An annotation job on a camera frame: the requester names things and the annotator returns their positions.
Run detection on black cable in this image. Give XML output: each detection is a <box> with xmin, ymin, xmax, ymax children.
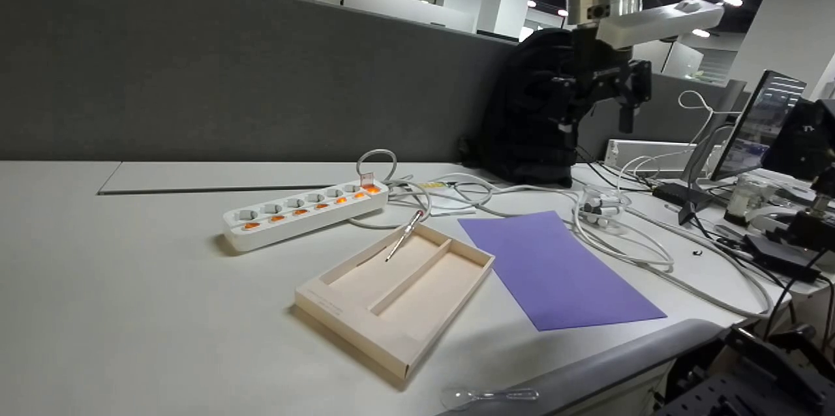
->
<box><xmin>691</xmin><ymin>211</ymin><xmax>835</xmax><ymax>351</ymax></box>

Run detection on clear glass jar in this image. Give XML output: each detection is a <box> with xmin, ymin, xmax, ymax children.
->
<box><xmin>724</xmin><ymin>173</ymin><xmax>776</xmax><ymax>228</ymax></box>

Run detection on black backpack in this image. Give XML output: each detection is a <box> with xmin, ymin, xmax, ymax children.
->
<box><xmin>459</xmin><ymin>27</ymin><xmax>583</xmax><ymax>187</ymax></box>

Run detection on grey partition wall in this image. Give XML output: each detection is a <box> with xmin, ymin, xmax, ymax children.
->
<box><xmin>0</xmin><ymin>0</ymin><xmax>751</xmax><ymax>164</ymax></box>

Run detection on purple paper sheet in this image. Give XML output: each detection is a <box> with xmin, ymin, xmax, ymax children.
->
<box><xmin>457</xmin><ymin>210</ymin><xmax>668</xmax><ymax>333</ymax></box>

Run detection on white cable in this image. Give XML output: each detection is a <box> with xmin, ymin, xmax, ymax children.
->
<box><xmin>347</xmin><ymin>149</ymin><xmax>776</xmax><ymax>320</ymax></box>

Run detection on clear plastic spoon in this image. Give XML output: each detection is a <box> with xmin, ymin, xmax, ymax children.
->
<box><xmin>440</xmin><ymin>387</ymin><xmax>541</xmax><ymax>409</ymax></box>

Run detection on white power strip orange switches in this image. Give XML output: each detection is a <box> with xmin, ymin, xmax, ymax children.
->
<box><xmin>222</xmin><ymin>173</ymin><xmax>391</xmax><ymax>253</ymax></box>

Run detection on black equipment on desk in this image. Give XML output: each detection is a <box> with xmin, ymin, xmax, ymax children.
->
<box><xmin>742</xmin><ymin>98</ymin><xmax>835</xmax><ymax>284</ymax></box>

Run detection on white flat box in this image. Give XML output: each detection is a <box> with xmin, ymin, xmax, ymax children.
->
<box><xmin>603</xmin><ymin>138</ymin><xmax>723</xmax><ymax>177</ymax></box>

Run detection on clear bag with adapter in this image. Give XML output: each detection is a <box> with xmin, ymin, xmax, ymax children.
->
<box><xmin>577</xmin><ymin>185</ymin><xmax>632</xmax><ymax>235</ymax></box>

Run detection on beige cardboard divided tray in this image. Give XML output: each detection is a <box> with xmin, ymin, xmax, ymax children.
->
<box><xmin>294</xmin><ymin>221</ymin><xmax>496</xmax><ymax>382</ymax></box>

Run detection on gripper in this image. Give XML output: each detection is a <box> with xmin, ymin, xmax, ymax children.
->
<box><xmin>550</xmin><ymin>26</ymin><xmax>654</xmax><ymax>151</ymax></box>

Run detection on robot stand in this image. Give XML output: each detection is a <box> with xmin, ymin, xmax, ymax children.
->
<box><xmin>652</xmin><ymin>323</ymin><xmax>835</xmax><ymax>416</ymax></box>

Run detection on monitor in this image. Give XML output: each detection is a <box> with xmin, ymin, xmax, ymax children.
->
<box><xmin>678</xmin><ymin>70</ymin><xmax>808</xmax><ymax>226</ymax></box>

